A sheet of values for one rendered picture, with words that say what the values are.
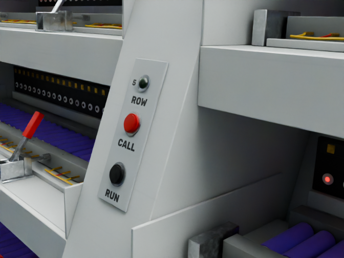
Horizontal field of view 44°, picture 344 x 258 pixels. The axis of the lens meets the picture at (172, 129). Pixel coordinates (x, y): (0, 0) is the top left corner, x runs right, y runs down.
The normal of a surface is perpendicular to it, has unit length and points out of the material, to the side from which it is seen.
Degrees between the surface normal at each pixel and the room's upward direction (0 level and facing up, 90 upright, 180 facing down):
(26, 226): 110
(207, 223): 90
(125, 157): 90
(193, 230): 90
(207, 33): 90
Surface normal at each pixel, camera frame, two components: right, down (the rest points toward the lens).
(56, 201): 0.04, -0.97
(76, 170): -0.72, 0.14
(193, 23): -0.68, -0.18
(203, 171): 0.68, 0.20
